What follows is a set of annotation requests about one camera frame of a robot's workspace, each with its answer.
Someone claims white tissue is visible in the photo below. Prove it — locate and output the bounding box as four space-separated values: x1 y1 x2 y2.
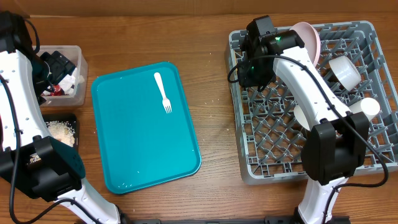
41 69 85 96

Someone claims red snack wrapper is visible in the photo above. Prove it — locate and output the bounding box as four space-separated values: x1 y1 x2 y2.
50 85 65 96

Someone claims white paper bowl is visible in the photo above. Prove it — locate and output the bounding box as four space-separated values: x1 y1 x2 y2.
294 105 310 131

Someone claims pink round plate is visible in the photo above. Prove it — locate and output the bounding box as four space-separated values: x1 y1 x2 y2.
290 22 321 67

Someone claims grey melamine bowl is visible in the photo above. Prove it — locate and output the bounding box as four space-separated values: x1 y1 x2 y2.
329 55 361 91

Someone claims white paper cup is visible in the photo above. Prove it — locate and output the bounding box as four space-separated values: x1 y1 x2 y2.
349 98 381 121

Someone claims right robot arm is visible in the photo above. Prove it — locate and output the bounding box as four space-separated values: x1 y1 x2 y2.
234 29 369 223

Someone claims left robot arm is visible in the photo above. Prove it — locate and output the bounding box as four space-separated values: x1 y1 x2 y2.
1 11 129 223

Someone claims black food waste tray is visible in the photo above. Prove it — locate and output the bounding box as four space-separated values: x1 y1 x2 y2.
43 113 80 151

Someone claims grey dishwasher rack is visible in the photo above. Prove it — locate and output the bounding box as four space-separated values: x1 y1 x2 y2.
229 21 397 185

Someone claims clear plastic bin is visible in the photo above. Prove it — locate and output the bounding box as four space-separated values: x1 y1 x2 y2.
38 45 88 108

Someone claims pile of white rice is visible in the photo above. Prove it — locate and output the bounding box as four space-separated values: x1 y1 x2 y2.
46 121 75 147

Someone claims white plastic fork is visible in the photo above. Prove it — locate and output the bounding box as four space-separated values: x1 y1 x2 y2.
154 72 172 113

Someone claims teal plastic tray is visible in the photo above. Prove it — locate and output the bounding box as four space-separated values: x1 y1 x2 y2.
91 62 201 194

